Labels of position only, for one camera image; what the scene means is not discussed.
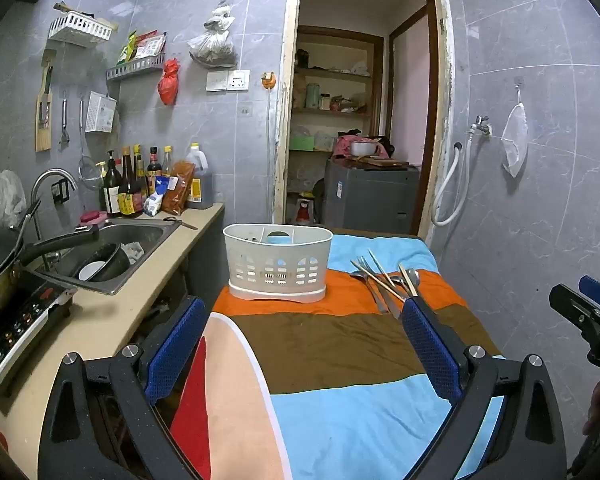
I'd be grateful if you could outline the black sauce bottle red cap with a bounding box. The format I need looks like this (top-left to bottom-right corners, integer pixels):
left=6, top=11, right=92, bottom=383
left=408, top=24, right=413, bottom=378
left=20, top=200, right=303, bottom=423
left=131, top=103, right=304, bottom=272
left=146, top=147, right=163, bottom=191

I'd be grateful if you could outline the metal wall tap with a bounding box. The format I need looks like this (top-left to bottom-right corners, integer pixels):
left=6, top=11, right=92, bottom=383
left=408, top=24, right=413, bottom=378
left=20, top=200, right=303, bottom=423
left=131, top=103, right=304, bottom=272
left=469, top=115, right=492, bottom=141

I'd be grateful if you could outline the beige kitchen counter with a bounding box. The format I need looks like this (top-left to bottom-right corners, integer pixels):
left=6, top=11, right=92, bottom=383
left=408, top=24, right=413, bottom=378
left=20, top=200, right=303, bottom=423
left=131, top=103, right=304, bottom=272
left=0, top=202, right=226, bottom=480

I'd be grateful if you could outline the red plastic bag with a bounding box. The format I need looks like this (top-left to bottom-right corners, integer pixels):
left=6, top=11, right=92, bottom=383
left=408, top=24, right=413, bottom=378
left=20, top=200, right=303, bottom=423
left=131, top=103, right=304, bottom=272
left=158, top=58, right=180, bottom=106

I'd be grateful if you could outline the grey refrigerator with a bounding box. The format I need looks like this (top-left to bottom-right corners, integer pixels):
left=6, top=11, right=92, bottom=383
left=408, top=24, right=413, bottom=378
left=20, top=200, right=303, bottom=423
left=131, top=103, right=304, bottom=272
left=324, top=157, right=421, bottom=233

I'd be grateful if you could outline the grey wall shelf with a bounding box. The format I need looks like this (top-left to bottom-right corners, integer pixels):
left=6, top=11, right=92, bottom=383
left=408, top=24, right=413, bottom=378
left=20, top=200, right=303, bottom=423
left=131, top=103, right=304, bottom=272
left=106, top=52, right=166, bottom=81

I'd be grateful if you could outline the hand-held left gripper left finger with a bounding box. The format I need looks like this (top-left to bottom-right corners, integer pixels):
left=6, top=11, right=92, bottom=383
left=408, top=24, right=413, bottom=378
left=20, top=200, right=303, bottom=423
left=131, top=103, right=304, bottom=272
left=36, top=296, right=207, bottom=480

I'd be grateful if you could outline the chrome faucet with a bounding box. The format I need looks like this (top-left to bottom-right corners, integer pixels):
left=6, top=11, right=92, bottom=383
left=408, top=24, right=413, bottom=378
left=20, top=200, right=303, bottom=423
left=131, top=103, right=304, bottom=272
left=30, top=168, right=78, bottom=271

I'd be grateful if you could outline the orange spice packet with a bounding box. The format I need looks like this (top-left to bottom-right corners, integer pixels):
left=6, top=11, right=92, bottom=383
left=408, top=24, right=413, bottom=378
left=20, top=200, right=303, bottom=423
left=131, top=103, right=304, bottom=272
left=161, top=161, right=196, bottom=216

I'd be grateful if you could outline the white plate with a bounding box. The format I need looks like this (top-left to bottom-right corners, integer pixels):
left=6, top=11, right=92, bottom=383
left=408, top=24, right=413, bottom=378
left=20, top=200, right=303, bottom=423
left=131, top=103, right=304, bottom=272
left=78, top=261, right=107, bottom=281

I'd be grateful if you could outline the blue white salt bag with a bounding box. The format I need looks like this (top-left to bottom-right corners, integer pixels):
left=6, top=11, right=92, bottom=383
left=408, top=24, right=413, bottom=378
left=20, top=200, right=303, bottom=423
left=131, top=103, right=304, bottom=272
left=144, top=176, right=171, bottom=217

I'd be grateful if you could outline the tall dark sauce bottle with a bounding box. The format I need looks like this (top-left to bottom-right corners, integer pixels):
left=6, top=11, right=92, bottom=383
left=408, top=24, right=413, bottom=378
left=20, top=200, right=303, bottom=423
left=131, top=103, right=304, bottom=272
left=132, top=144, right=149, bottom=201

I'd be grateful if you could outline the steel kitchen sink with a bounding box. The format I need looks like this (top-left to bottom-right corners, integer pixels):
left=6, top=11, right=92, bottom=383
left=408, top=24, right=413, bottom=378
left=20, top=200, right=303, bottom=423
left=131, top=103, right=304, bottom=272
left=35, top=217, right=181, bottom=296

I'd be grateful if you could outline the wooden shelf unit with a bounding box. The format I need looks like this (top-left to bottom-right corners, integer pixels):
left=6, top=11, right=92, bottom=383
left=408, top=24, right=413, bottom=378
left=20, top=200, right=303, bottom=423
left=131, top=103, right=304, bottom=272
left=286, top=24, right=385, bottom=196

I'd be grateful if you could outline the pink cloth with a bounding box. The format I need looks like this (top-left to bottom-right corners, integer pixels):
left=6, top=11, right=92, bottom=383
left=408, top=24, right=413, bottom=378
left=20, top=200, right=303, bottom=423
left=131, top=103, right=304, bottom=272
left=332, top=130, right=381, bottom=161

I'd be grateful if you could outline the dark cooking pot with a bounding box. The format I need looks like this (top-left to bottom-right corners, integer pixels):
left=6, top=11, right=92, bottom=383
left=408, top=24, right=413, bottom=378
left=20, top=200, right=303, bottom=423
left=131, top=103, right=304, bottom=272
left=77, top=242, right=131, bottom=283

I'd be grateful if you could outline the red seasoning packet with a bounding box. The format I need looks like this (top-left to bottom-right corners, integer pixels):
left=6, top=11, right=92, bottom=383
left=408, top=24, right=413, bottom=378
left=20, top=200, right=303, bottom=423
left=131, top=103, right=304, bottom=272
left=134, top=32, right=167, bottom=61

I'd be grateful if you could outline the wooden knife holder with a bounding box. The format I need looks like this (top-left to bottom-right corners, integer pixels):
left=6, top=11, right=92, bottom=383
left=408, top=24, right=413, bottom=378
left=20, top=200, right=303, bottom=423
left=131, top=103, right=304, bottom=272
left=35, top=50, right=57, bottom=153

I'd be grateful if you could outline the white wall basket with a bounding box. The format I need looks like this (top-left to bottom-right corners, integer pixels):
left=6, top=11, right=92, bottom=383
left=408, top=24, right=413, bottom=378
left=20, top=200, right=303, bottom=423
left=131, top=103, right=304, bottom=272
left=48, top=10, right=116, bottom=48

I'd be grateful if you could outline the dark pump bottle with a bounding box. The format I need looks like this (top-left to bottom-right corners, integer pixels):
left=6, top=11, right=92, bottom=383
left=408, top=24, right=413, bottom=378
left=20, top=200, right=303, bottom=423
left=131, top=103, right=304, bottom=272
left=102, top=150, right=123, bottom=217

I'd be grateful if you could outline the metal mesh strainer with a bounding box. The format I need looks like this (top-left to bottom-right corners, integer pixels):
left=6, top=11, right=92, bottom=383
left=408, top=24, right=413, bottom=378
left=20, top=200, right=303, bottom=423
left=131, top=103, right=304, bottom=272
left=77, top=97, right=103, bottom=191

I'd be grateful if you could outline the white plastic bag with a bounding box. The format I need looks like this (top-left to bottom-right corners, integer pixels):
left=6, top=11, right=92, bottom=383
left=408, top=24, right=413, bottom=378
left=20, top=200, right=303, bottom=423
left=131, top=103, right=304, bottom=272
left=0, top=170, right=27, bottom=228

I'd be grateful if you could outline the worn cream door frame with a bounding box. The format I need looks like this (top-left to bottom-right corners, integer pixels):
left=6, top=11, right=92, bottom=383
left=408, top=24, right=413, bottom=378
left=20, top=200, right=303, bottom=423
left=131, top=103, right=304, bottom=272
left=271, top=0, right=455, bottom=246

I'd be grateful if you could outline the clear bag of dried goods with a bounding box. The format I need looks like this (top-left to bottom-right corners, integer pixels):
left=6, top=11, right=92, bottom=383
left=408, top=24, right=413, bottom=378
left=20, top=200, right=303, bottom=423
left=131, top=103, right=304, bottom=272
left=187, top=0, right=238, bottom=70

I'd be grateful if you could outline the person's right hand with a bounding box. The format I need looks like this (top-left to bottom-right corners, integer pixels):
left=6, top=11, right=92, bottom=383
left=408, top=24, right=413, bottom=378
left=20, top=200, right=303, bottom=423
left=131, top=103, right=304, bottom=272
left=582, top=377, right=600, bottom=436

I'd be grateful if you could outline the large dark liquid jug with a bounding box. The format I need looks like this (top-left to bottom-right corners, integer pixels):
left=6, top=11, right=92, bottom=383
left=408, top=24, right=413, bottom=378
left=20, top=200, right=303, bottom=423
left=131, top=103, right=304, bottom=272
left=185, top=143, right=215, bottom=209

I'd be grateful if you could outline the striped colourful blanket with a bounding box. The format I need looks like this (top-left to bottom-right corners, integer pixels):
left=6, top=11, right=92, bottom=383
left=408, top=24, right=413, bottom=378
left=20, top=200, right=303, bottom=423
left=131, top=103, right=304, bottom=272
left=169, top=232, right=506, bottom=480

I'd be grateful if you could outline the metal peeler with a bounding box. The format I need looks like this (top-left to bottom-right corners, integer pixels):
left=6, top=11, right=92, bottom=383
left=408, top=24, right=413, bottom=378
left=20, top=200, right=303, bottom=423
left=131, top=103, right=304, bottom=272
left=59, top=92, right=72, bottom=151

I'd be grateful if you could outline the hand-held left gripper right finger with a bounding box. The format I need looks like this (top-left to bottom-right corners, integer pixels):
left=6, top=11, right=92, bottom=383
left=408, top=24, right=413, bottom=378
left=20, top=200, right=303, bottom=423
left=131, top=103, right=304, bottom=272
left=402, top=296, right=568, bottom=480

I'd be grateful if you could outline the black induction cooker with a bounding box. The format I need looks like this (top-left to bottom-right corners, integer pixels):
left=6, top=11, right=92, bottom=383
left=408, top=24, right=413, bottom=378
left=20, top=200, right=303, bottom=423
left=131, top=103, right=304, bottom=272
left=0, top=275, right=76, bottom=398

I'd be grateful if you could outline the wooden board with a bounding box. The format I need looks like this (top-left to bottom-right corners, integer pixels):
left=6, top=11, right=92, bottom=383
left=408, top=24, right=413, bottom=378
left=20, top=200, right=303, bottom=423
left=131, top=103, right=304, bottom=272
left=350, top=157, right=410, bottom=168

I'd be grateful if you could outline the dark sauce bottle yellow label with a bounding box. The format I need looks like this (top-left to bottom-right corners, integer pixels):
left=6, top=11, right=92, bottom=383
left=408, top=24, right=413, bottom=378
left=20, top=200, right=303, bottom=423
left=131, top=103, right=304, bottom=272
left=117, top=146, right=143, bottom=217

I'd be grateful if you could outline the white plastic utensil basket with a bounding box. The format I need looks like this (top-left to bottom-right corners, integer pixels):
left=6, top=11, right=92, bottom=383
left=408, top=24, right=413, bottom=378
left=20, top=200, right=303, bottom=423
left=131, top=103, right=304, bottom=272
left=222, top=223, right=333, bottom=305

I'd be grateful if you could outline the white perforated wall holder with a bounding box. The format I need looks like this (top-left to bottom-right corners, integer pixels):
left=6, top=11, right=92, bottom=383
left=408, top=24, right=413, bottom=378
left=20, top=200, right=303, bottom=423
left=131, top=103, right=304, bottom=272
left=84, top=91, right=117, bottom=133

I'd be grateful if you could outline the white hose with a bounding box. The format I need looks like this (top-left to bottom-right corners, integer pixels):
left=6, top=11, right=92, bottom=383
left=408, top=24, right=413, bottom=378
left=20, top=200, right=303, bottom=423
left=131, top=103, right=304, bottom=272
left=430, top=142, right=474, bottom=227

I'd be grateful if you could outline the green seasoning packet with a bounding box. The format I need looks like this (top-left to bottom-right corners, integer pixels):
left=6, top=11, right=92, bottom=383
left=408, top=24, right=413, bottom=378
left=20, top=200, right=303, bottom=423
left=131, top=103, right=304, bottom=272
left=117, top=31, right=137, bottom=63

